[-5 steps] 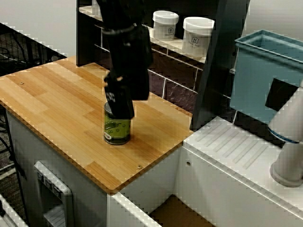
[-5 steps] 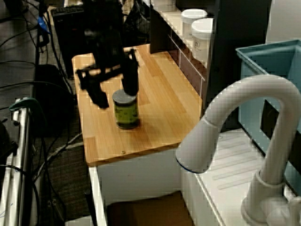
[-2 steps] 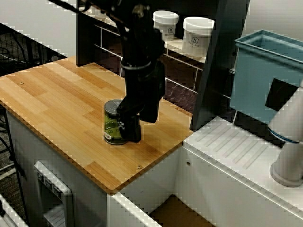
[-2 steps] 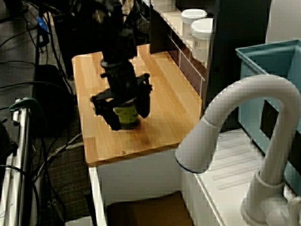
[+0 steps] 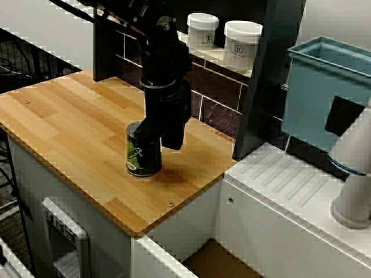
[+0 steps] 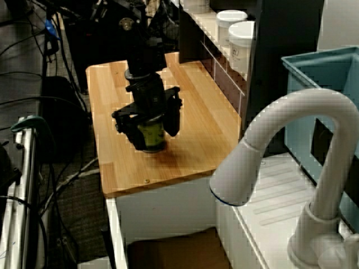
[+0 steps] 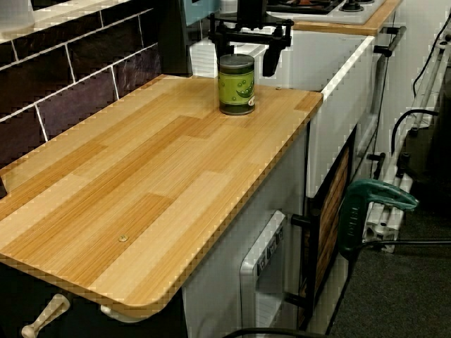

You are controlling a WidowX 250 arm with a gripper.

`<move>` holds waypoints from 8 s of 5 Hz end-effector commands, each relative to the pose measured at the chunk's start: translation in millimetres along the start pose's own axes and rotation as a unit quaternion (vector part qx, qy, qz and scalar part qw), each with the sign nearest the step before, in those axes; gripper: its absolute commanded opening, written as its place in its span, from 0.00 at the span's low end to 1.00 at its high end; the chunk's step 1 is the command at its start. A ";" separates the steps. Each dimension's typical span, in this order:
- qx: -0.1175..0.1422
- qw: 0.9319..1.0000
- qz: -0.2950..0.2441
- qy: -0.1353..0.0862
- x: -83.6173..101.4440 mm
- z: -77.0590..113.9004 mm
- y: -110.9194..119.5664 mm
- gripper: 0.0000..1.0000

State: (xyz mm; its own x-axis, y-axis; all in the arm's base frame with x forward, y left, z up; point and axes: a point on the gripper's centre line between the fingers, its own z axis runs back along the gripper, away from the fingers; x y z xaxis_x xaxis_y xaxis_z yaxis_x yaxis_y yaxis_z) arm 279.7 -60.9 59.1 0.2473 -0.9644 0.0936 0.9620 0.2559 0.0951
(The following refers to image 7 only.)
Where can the black cabinet end panel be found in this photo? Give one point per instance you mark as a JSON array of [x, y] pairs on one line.
[[88, 324]]

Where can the black burner grate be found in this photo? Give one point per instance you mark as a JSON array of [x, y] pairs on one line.
[[306, 8]]

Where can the green pea can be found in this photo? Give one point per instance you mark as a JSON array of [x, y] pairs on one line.
[[236, 91]]

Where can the white play kitchen cabinet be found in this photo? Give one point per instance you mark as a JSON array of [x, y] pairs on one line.
[[218, 281]]

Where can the black framed oven door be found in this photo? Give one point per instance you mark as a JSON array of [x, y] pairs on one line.
[[331, 218]]

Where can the green clamp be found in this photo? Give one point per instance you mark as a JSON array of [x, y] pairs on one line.
[[352, 218]]

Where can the black stove knob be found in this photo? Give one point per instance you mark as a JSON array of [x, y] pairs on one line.
[[352, 6]]

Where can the white toy sink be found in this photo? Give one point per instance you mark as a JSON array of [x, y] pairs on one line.
[[338, 105]]

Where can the silver aluminium extrusion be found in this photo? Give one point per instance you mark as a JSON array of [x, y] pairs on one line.
[[382, 225]]

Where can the black floor box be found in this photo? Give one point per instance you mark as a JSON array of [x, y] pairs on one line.
[[433, 158]]

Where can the grey stove top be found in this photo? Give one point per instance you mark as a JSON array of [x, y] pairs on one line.
[[356, 17]]

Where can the white lidded jar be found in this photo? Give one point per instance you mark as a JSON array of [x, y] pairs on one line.
[[15, 12]]

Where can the black hutch side panel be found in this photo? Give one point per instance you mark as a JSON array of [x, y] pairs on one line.
[[172, 38]]

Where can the teal plastic bin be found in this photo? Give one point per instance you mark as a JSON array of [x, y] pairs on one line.
[[199, 10]]

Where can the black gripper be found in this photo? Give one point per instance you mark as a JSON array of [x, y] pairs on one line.
[[252, 14]]

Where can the cream hutch shelf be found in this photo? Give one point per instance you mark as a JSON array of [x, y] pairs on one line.
[[53, 22]]

